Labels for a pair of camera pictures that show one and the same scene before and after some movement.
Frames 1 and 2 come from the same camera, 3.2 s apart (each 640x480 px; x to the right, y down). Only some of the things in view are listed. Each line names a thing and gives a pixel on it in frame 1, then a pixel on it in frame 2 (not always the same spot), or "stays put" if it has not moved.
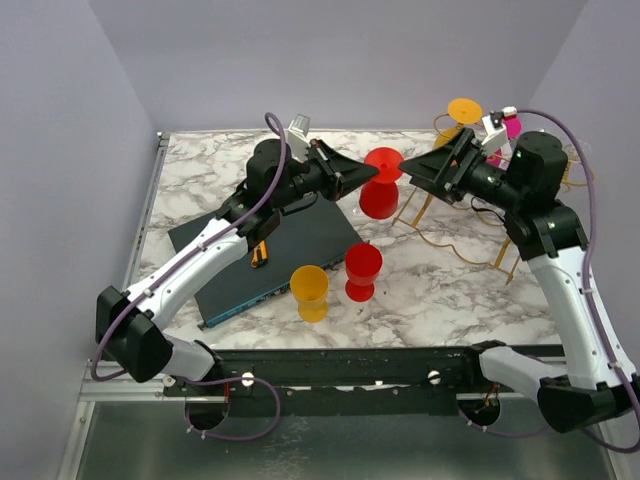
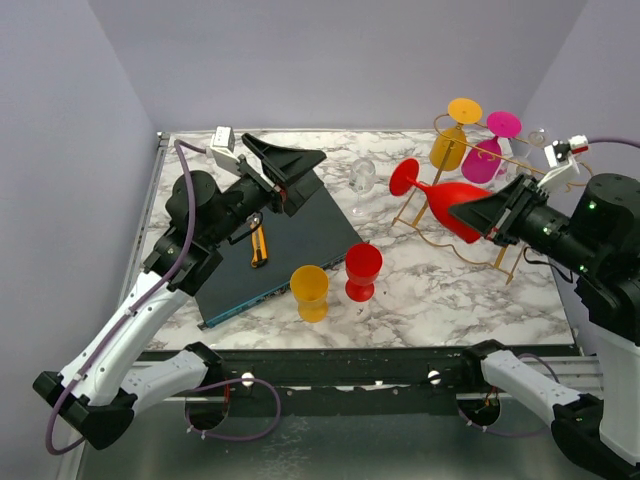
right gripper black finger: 436,168 → 484,214
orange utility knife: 260,254 stays put
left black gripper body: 320,173 → 275,189
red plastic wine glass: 364,262 stays put
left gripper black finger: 349,173 → 284,163
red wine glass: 378,197 → 442,196
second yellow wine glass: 462,111 stays put
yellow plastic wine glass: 310,285 stays put
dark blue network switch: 315,235 stays put
